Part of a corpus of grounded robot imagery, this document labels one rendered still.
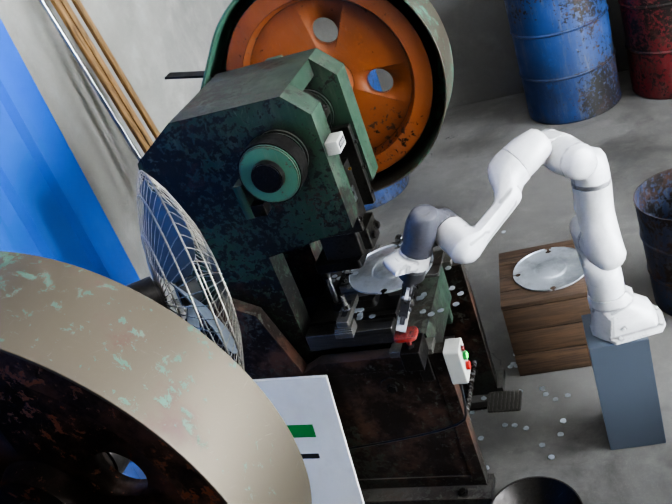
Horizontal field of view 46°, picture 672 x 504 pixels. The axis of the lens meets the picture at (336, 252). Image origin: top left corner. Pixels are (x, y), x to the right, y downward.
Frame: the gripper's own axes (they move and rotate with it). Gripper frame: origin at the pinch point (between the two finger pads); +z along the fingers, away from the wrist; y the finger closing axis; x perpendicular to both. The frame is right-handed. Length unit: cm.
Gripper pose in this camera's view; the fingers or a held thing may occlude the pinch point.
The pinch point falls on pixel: (402, 321)
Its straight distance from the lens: 231.9
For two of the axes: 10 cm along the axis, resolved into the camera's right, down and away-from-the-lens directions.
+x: -9.7, -2.1, 1.3
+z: -1.0, 8.1, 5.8
